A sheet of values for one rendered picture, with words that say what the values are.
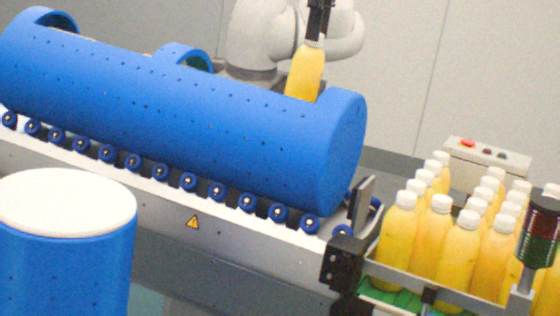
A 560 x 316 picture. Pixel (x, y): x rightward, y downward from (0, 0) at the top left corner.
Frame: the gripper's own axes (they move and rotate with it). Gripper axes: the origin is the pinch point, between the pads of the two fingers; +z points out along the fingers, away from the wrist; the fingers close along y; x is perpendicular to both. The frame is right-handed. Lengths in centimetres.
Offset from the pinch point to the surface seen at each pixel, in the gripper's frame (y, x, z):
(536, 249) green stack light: 38, 55, 18
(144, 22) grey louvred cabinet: -131, -122, 46
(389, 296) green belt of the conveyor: 16, 31, 47
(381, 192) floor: -247, -34, 135
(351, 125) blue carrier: -0.8, 11.3, 20.0
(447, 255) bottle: 15, 40, 35
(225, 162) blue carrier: 13.1, -10.5, 31.4
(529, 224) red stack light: 38, 53, 14
